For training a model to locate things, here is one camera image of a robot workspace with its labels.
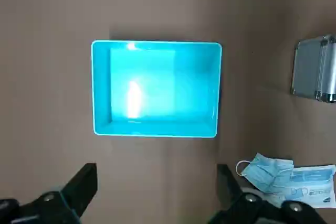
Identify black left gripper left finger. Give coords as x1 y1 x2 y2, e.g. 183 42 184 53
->
0 163 98 224

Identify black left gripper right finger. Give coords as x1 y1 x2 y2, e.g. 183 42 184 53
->
207 163 329 224

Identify used blue face mask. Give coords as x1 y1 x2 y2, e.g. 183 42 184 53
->
235 152 295 195

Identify new face mask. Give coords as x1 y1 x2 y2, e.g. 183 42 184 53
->
265 164 336 209

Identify blue plastic box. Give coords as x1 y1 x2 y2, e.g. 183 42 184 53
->
91 39 223 139

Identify silver aluminium case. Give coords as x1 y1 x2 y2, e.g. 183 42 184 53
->
290 34 336 103

